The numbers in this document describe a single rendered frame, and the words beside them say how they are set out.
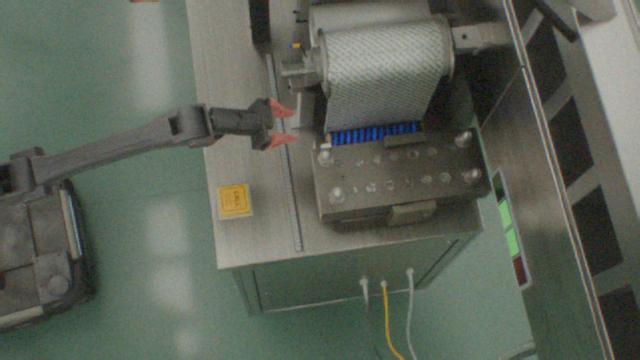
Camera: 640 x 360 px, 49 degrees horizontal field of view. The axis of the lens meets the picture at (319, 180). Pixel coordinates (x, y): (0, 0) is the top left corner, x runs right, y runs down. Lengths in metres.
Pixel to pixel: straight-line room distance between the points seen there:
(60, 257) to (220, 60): 0.92
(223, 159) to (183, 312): 0.96
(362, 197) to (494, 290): 1.19
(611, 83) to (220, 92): 1.05
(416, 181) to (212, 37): 0.68
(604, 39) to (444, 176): 0.64
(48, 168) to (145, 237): 1.16
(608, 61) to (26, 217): 1.94
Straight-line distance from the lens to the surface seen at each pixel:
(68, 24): 3.14
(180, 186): 2.74
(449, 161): 1.69
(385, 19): 1.58
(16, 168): 1.62
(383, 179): 1.64
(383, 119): 1.66
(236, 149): 1.79
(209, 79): 1.88
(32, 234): 2.53
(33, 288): 2.50
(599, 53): 1.14
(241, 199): 1.72
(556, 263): 1.32
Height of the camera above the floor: 2.56
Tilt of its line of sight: 71 degrees down
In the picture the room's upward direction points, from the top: 7 degrees clockwise
